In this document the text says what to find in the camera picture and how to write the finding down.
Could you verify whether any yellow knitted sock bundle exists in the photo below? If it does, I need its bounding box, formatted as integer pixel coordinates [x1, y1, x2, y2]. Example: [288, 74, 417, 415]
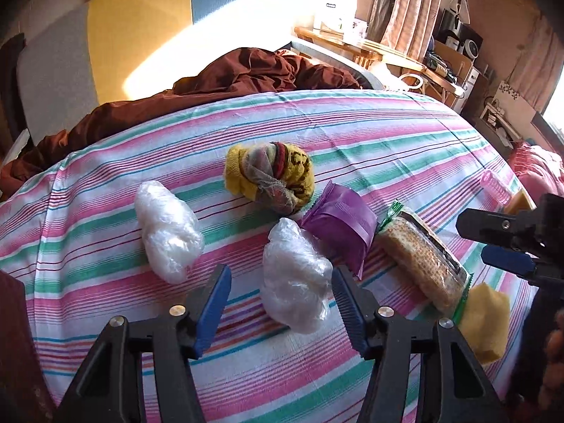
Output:
[224, 141, 314, 216]

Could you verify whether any pink beige curtain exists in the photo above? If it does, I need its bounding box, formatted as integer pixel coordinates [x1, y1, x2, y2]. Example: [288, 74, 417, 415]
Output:
[367, 0, 441, 60]

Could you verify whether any maroon brown blanket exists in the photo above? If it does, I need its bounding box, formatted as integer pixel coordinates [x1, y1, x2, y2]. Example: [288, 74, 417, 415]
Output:
[1, 48, 361, 202]

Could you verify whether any gold metal tin box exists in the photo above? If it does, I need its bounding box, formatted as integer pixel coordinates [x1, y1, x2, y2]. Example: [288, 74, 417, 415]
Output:
[1, 272, 55, 422]

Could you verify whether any wooden side table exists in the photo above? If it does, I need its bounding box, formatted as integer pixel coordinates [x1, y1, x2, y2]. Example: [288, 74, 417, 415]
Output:
[294, 27, 465, 98]

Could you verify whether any grey yellow blue headboard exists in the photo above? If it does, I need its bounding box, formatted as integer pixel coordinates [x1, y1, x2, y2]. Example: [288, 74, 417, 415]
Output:
[16, 0, 292, 143]

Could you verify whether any striped pink green bedsheet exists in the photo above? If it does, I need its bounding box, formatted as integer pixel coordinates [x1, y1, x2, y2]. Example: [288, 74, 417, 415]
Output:
[1, 90, 534, 422]

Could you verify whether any white plastic bag bundle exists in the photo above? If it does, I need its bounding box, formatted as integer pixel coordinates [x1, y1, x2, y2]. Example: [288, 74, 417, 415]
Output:
[134, 180, 204, 284]
[260, 218, 333, 334]

